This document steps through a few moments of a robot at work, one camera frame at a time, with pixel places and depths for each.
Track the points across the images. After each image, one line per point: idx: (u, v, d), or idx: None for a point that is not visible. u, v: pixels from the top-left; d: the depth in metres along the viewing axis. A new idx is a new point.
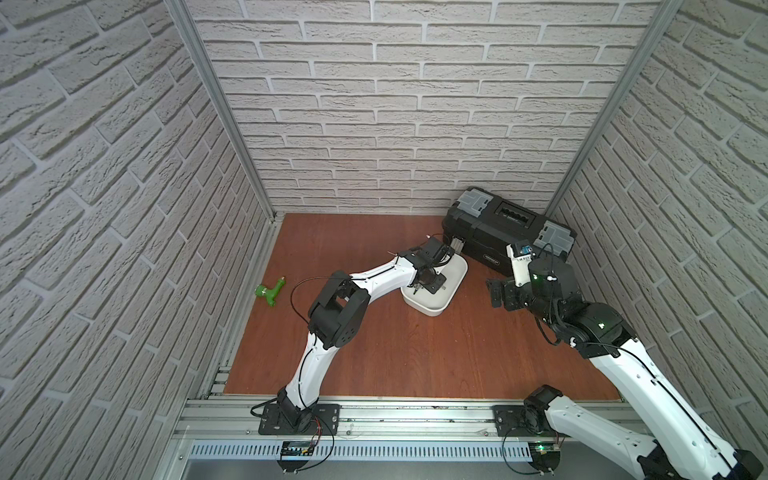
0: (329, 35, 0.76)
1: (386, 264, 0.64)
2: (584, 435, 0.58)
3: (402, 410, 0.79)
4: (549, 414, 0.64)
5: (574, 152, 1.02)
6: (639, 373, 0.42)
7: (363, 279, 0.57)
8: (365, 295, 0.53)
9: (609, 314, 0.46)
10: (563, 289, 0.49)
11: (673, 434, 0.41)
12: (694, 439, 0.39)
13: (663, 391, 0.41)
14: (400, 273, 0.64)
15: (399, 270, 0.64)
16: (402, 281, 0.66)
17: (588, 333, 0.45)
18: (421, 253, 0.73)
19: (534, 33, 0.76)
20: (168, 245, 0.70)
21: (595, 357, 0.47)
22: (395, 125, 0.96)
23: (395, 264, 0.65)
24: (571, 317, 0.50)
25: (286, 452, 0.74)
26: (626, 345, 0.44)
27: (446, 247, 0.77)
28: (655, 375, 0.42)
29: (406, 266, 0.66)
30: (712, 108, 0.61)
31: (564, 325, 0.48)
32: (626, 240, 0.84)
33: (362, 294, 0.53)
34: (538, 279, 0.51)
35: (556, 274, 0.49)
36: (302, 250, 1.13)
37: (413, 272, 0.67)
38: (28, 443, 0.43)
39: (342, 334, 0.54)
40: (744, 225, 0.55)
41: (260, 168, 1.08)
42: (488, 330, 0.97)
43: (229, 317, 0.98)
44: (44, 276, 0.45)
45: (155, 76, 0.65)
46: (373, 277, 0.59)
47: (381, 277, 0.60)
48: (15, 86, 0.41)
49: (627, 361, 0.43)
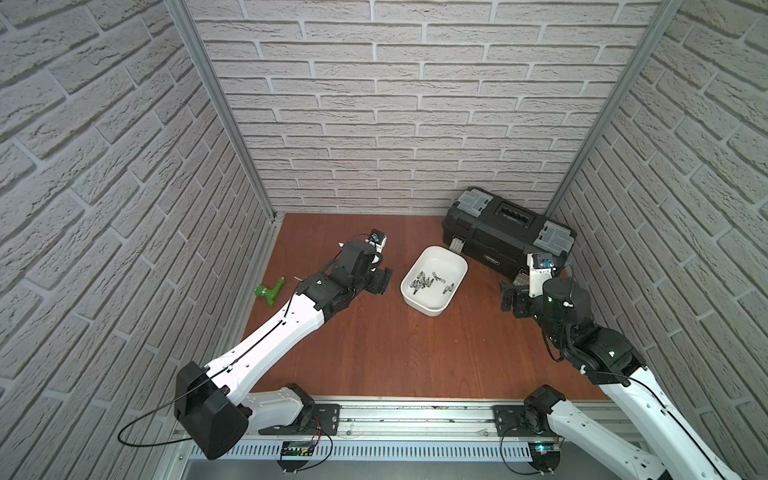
0: (329, 36, 0.76)
1: (272, 323, 0.46)
2: (587, 443, 0.58)
3: (402, 410, 0.79)
4: (552, 418, 0.64)
5: (574, 152, 1.02)
6: (649, 402, 0.42)
7: (224, 369, 0.41)
8: (224, 401, 0.38)
9: (619, 342, 0.46)
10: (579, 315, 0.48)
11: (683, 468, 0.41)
12: (704, 470, 0.39)
13: (675, 424, 0.41)
14: (291, 328, 0.47)
15: (290, 326, 0.46)
16: (300, 334, 0.49)
17: (598, 362, 0.45)
18: (336, 273, 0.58)
19: (534, 33, 0.76)
20: (168, 245, 0.70)
21: (606, 384, 0.47)
22: (395, 125, 0.96)
23: (284, 318, 0.47)
24: (583, 344, 0.48)
25: (286, 452, 0.74)
26: (636, 374, 0.44)
27: (365, 254, 0.56)
28: (665, 404, 0.42)
29: (301, 314, 0.48)
30: (712, 108, 0.61)
31: (575, 350, 0.48)
32: (626, 240, 0.84)
33: (218, 400, 0.38)
34: (553, 301, 0.50)
35: (572, 300, 0.48)
36: (303, 250, 1.13)
37: (316, 317, 0.50)
38: (29, 442, 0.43)
39: (214, 445, 0.41)
40: (744, 225, 0.55)
41: (260, 168, 1.08)
42: (488, 329, 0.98)
43: (229, 317, 0.98)
44: (45, 276, 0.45)
45: (155, 76, 0.65)
46: (244, 357, 0.42)
47: (253, 355, 0.43)
48: (15, 86, 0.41)
49: (636, 389, 0.43)
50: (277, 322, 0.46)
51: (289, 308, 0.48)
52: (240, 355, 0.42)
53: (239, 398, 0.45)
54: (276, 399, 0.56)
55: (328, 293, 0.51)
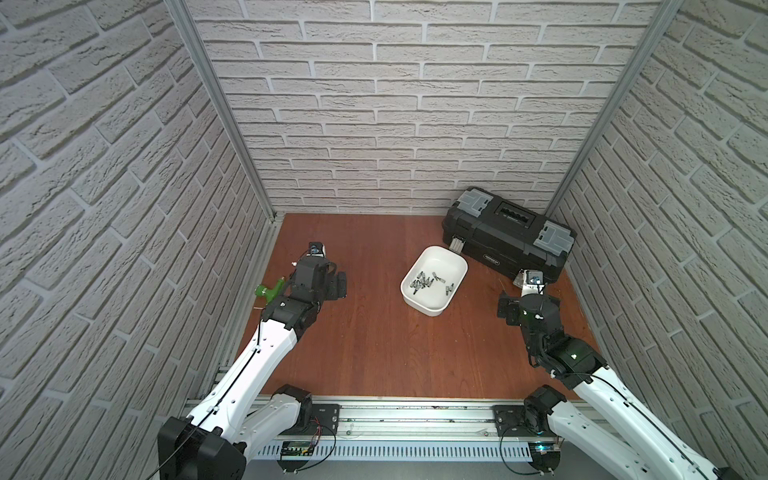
0: (329, 36, 0.76)
1: (246, 355, 0.46)
2: (588, 447, 0.58)
3: (402, 410, 0.79)
4: (553, 420, 0.64)
5: (574, 151, 1.02)
6: (612, 396, 0.48)
7: (211, 411, 0.40)
8: (220, 443, 0.37)
9: (583, 347, 0.54)
10: (549, 325, 0.55)
11: (655, 457, 0.45)
12: (672, 456, 0.43)
13: (637, 412, 0.47)
14: (268, 354, 0.47)
15: (266, 351, 0.47)
16: (278, 355, 0.50)
17: (563, 366, 0.53)
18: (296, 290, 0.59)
19: (534, 33, 0.76)
20: (167, 245, 0.70)
21: (577, 387, 0.53)
22: (395, 125, 0.96)
23: (257, 346, 0.47)
24: (553, 350, 0.57)
25: (286, 452, 0.74)
26: (599, 373, 0.51)
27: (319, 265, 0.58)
28: (626, 396, 0.48)
29: (273, 338, 0.49)
30: (712, 108, 0.61)
31: (546, 357, 0.56)
32: (626, 240, 0.84)
33: (214, 442, 0.37)
34: (528, 314, 0.58)
35: (542, 312, 0.56)
36: (303, 250, 1.13)
37: (288, 336, 0.51)
38: (29, 442, 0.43)
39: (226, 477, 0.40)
40: (744, 225, 0.55)
41: (260, 168, 1.08)
42: (488, 330, 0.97)
43: (229, 317, 0.98)
44: (45, 276, 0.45)
45: (155, 76, 0.65)
46: (228, 394, 0.42)
47: (237, 389, 0.43)
48: (15, 86, 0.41)
49: (598, 385, 0.49)
50: (251, 351, 0.47)
51: (260, 335, 0.49)
52: (222, 394, 0.42)
53: (234, 434, 0.42)
54: (272, 411, 0.56)
55: (293, 312, 0.53)
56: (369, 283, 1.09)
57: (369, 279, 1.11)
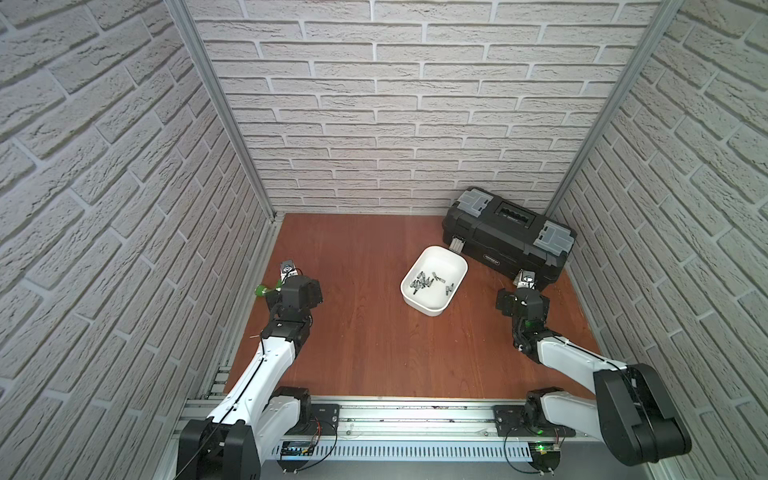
0: (329, 35, 0.76)
1: (254, 364, 0.50)
2: (569, 418, 0.59)
3: (402, 410, 0.79)
4: (543, 403, 0.66)
5: (574, 152, 1.02)
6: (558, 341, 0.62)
7: (230, 409, 0.43)
8: (245, 432, 0.40)
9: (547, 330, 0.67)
10: (530, 311, 0.70)
11: (587, 371, 0.52)
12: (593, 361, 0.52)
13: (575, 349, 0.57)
14: (274, 361, 0.52)
15: (272, 359, 0.52)
16: (283, 363, 0.55)
17: (530, 345, 0.67)
18: (286, 311, 0.64)
19: (534, 33, 0.76)
20: (168, 246, 0.70)
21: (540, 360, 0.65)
22: (395, 125, 0.96)
23: (265, 356, 0.52)
24: (528, 332, 0.71)
25: (286, 452, 0.74)
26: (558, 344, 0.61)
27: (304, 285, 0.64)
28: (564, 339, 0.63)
29: (276, 349, 0.54)
30: (712, 108, 0.61)
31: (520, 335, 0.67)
32: (626, 240, 0.84)
33: (237, 433, 0.40)
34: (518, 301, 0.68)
35: (527, 300, 0.70)
36: (302, 250, 1.13)
37: (290, 347, 0.56)
38: (29, 443, 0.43)
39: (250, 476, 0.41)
40: (744, 225, 0.55)
41: (260, 168, 1.08)
42: (489, 330, 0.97)
43: (230, 318, 0.98)
44: (45, 276, 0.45)
45: (155, 76, 0.65)
46: (244, 395, 0.45)
47: (252, 388, 0.46)
48: (15, 86, 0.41)
49: (547, 340, 0.63)
50: (258, 361, 0.51)
51: (266, 348, 0.54)
52: (238, 396, 0.45)
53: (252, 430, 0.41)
54: (274, 412, 0.57)
55: (290, 330, 0.58)
56: (369, 283, 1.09)
57: (369, 279, 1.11)
